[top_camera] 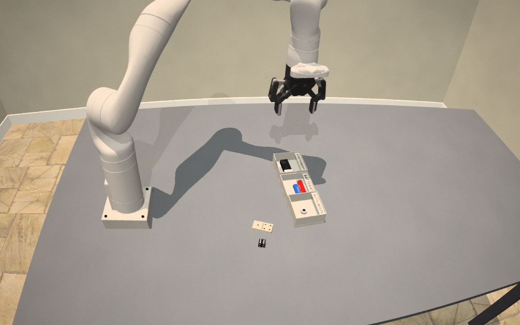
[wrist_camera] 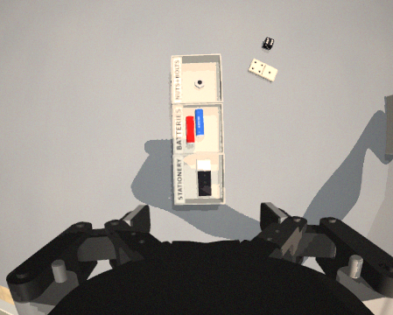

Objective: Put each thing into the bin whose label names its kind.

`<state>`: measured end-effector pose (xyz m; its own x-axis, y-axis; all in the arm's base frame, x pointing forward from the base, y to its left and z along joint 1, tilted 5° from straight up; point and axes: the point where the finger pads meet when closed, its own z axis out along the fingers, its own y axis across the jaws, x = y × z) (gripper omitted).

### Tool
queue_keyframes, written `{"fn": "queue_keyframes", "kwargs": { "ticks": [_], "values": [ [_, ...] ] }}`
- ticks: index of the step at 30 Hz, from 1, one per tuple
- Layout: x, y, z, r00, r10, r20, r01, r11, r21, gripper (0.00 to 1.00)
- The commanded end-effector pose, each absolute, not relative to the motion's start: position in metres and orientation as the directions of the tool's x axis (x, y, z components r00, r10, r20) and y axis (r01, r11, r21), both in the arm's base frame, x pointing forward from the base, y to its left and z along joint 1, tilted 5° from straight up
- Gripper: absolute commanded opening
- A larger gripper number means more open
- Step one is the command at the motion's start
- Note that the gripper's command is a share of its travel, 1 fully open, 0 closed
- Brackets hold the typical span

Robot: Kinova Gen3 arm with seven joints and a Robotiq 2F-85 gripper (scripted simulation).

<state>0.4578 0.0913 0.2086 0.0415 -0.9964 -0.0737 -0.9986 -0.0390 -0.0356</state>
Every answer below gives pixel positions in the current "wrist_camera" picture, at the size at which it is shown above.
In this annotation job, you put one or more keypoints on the black die with white pips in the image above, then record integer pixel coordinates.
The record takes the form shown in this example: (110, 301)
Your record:
(268, 43)

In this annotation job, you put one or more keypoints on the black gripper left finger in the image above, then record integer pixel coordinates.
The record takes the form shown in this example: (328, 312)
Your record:
(41, 281)

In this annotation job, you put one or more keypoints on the white hex nut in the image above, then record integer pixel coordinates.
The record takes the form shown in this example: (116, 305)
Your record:
(199, 83)

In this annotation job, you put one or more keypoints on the cream domino tile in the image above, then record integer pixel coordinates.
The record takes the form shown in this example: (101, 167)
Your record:
(259, 68)

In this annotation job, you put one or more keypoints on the blue aa battery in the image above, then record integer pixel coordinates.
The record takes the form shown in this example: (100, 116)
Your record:
(199, 122)

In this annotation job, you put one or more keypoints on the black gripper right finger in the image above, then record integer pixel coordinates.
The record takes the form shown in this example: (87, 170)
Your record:
(354, 261)

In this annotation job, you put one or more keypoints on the red battery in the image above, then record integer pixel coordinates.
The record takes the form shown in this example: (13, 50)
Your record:
(190, 130)

